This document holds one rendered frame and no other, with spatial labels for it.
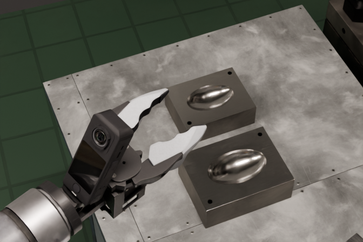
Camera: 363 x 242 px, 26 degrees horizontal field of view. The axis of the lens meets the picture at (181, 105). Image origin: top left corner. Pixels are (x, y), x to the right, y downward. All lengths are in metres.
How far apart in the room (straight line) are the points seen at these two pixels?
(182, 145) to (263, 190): 0.68
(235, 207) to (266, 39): 0.53
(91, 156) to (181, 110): 0.87
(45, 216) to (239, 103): 0.94
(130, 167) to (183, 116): 0.82
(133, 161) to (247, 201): 0.72
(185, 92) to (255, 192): 0.31
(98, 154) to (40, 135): 1.95
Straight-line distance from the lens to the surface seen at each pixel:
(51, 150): 2.78
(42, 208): 0.90
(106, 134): 0.86
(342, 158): 1.78
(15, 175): 2.74
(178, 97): 1.77
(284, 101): 1.86
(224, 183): 1.64
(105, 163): 0.88
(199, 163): 1.65
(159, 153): 0.95
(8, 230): 0.89
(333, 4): 2.12
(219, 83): 1.80
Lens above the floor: 2.23
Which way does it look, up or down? 51 degrees down
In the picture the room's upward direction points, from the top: straight up
